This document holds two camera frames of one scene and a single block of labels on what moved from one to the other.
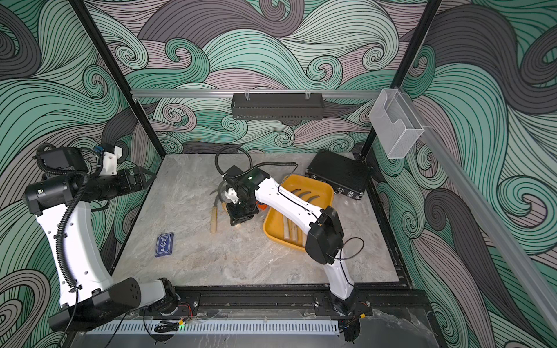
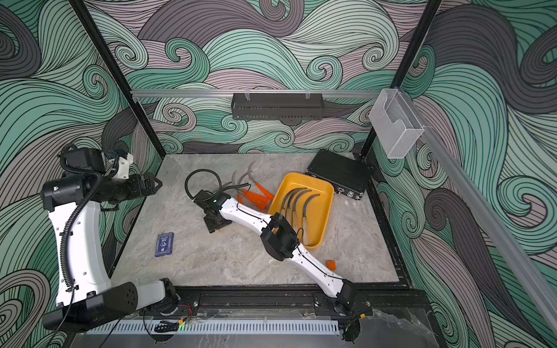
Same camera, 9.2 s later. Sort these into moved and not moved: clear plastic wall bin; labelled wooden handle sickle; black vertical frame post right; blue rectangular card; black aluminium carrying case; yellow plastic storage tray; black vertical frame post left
Moved: labelled wooden handle sickle
Not moved: black vertical frame post right; blue rectangular card; black vertical frame post left; black aluminium carrying case; clear plastic wall bin; yellow plastic storage tray
